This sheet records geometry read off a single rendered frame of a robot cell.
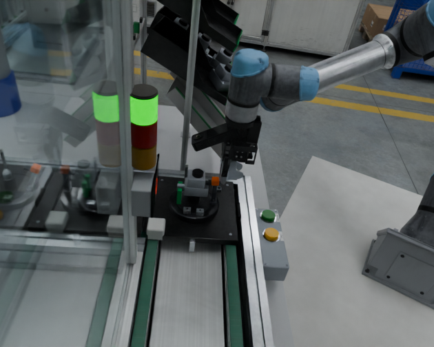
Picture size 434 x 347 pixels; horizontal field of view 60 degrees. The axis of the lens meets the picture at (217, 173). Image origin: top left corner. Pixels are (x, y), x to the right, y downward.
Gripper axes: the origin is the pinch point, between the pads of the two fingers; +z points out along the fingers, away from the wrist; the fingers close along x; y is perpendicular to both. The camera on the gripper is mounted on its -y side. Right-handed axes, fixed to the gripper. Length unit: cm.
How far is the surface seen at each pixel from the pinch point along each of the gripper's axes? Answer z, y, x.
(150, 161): -20.6, -16.6, -21.0
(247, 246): 11.4, 8.2, -13.1
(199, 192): 3.1, -5.5, -2.3
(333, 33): 73, 157, 379
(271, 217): 10.2, 15.6, -2.7
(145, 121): -29.6, -17.6, -21.5
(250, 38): 93, 60, 390
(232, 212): 10.3, 4.6, -1.7
